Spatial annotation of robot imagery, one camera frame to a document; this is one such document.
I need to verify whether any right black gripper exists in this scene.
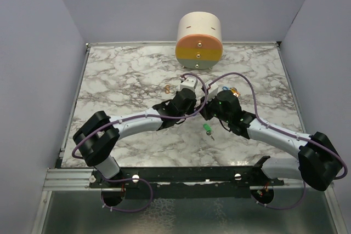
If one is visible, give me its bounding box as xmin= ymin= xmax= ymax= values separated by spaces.
xmin=196 ymin=92 xmax=231 ymax=123

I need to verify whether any gold carabiner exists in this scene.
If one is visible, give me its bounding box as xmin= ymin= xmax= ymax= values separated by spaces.
xmin=165 ymin=85 xmax=171 ymax=94

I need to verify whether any green tag key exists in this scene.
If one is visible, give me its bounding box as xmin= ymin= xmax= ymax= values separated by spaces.
xmin=203 ymin=123 xmax=214 ymax=140

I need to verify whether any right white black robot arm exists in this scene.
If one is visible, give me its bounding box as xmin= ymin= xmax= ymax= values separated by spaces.
xmin=200 ymin=90 xmax=345 ymax=191

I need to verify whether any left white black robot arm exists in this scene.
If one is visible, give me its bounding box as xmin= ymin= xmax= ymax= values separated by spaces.
xmin=73 ymin=88 xmax=196 ymax=187

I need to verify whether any round three-drawer storage box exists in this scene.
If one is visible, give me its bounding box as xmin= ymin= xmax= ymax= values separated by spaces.
xmin=175 ymin=12 xmax=223 ymax=70

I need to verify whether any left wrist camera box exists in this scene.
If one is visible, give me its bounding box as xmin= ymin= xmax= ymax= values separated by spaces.
xmin=178 ymin=77 xmax=198 ymax=92

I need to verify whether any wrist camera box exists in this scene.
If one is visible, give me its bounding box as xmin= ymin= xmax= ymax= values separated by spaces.
xmin=178 ymin=77 xmax=198 ymax=92
xmin=201 ymin=80 xmax=218 ymax=103

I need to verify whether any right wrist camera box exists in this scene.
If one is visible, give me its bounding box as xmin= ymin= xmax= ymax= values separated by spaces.
xmin=201 ymin=80 xmax=218 ymax=103

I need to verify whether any black mounting rail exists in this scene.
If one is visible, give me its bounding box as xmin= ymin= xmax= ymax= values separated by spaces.
xmin=89 ymin=157 xmax=284 ymax=199

